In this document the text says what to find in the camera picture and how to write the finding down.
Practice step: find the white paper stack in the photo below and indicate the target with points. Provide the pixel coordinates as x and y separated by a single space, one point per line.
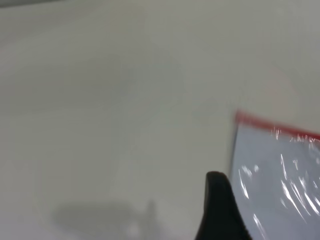
270 155

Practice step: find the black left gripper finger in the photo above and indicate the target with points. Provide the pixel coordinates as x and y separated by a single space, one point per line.
220 212

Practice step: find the clear plastic bag red zipper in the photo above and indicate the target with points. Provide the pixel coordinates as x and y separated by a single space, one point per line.
262 123

